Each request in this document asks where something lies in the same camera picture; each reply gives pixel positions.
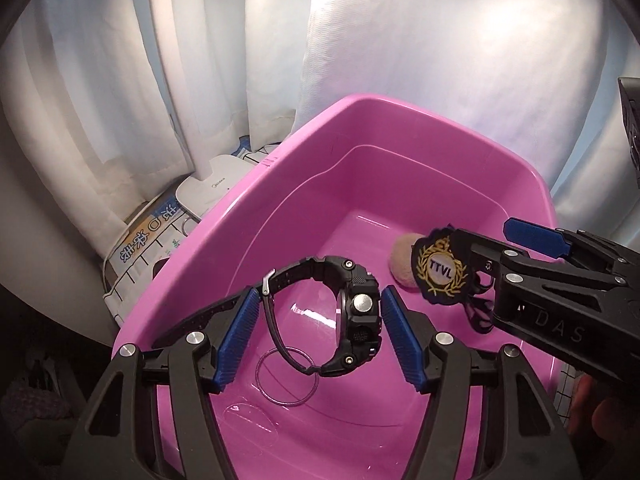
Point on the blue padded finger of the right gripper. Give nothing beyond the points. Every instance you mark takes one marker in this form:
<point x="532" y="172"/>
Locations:
<point x="579" y="248"/>

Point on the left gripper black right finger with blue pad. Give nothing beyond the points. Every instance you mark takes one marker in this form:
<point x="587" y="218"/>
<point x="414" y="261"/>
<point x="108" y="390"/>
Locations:
<point x="487" y="416"/>

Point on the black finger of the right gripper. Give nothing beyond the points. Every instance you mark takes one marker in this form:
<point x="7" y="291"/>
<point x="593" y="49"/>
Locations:
<point x="481" y="256"/>

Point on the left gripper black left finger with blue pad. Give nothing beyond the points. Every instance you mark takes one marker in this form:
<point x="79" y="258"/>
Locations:
<point x="150" y="416"/>

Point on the black gold TTVL badge clip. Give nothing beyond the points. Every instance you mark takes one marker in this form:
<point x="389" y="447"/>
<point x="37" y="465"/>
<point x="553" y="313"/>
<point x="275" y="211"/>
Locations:
<point x="441" y="268"/>

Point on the black digital wrist watch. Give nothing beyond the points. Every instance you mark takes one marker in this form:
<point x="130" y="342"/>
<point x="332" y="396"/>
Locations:
<point x="228" y="323"/>

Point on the pink plastic basin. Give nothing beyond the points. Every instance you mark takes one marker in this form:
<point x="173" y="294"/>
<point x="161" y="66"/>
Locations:
<point x="309" y="386"/>

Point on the white curtain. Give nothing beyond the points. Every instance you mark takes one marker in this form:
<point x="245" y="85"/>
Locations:
<point x="83" y="91"/>

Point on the printed cardboard box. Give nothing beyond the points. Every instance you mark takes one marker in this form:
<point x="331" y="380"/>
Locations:
<point x="161" y="225"/>

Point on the white desk lamp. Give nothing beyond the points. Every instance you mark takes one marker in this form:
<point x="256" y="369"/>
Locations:
<point x="201" y="47"/>

